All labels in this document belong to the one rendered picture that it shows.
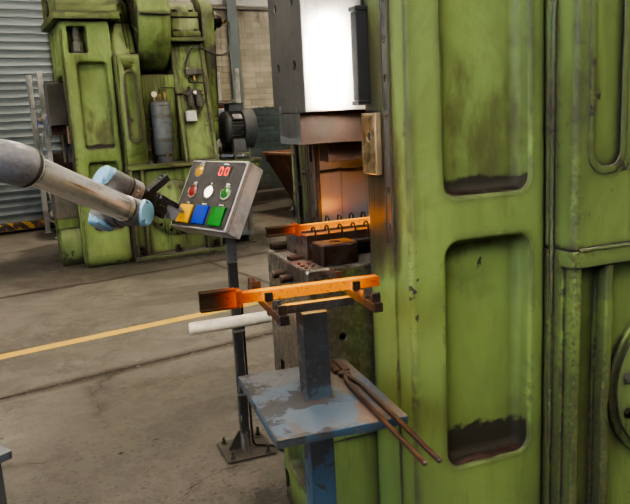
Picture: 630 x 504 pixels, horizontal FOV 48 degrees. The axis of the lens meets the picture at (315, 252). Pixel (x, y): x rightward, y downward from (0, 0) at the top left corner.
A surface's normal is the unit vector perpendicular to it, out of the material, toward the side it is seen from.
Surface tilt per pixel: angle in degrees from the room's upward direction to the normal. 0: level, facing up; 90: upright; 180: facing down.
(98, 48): 89
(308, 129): 90
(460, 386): 90
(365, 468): 89
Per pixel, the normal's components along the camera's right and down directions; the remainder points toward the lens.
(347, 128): 0.37, 0.16
